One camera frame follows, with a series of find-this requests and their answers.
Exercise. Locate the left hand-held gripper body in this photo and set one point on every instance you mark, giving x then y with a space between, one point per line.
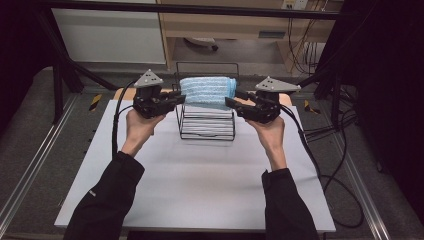
149 100

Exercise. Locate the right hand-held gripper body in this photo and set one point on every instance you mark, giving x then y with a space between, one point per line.
266 106

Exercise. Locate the blue striped towel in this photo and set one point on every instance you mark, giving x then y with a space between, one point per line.
206 91

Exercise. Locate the person's right hand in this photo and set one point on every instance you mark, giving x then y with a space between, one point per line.
271 136

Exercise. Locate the person's left hand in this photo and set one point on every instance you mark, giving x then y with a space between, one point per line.
140 130

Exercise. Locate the office chair base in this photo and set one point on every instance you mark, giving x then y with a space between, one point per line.
201 42

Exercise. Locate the black metal stand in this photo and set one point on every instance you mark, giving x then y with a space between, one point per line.
58 86
335 96

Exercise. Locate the white cabinet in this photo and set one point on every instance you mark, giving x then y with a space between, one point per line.
106 36

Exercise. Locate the wooden desk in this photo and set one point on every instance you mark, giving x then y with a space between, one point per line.
216 26

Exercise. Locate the white power strip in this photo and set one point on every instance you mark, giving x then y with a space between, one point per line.
295 4

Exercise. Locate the black curtain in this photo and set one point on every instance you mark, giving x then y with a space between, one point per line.
390 83
20 60

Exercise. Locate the black metal frame bar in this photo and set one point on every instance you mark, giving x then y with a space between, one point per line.
200 9

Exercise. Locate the aluminium rail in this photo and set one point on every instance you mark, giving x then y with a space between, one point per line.
30 173
361 190

